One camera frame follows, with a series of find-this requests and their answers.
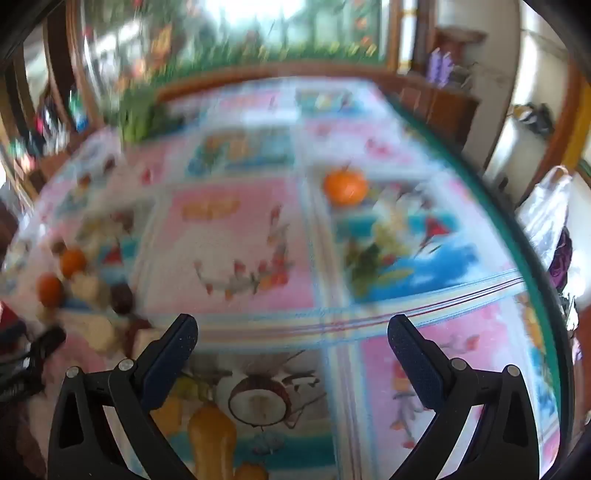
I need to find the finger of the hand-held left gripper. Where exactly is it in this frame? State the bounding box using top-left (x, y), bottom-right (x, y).
top-left (25, 325), bottom-right (66, 370)

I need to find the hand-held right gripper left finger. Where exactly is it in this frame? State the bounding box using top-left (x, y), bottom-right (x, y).
top-left (47, 314), bottom-right (199, 480)

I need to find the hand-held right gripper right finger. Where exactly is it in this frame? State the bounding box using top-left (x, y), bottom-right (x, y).
top-left (387, 315), bottom-right (540, 480)

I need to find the dark dried date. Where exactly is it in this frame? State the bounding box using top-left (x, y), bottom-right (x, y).
top-left (124, 318), bottom-right (153, 361)

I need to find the small orange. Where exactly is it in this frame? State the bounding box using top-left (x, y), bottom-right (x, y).
top-left (37, 274), bottom-right (64, 308)
top-left (60, 248), bottom-right (88, 278)

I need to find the beige lumpy chunk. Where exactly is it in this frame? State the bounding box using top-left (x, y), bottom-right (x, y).
top-left (71, 272), bottom-right (109, 305)
top-left (85, 320), bottom-right (123, 354)

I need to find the red dried date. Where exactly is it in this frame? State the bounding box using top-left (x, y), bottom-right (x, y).
top-left (111, 284), bottom-right (136, 315)

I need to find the large orange with stem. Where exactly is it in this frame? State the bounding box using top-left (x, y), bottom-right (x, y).
top-left (323, 168), bottom-right (369, 206)

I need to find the printed fruit tablecloth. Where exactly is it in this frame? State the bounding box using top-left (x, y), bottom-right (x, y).
top-left (0, 78), bottom-right (561, 480)

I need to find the purple cloth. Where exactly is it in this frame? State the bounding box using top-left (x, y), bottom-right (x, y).
top-left (549, 226), bottom-right (574, 291)

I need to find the clear plastic bag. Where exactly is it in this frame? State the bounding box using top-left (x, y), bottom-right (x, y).
top-left (515, 168), bottom-right (573, 287)

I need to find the blue water bottle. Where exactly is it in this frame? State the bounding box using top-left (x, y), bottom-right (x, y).
top-left (69, 92), bottom-right (90, 132)

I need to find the green bok choy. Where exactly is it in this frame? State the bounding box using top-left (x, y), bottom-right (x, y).
top-left (117, 88), bottom-right (160, 141)

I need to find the wooden counter cabinet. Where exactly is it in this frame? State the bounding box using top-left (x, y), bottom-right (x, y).
top-left (397, 76), bottom-right (479, 148)

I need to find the pair of dark shoes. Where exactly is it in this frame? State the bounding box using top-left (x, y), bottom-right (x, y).
top-left (512, 104), bottom-right (555, 134)

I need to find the brown wooden shelf board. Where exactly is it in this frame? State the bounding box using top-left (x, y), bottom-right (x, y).
top-left (436, 25), bottom-right (488, 47)

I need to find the glass flower partition panel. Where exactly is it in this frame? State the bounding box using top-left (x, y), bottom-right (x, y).
top-left (81, 0), bottom-right (391, 95)

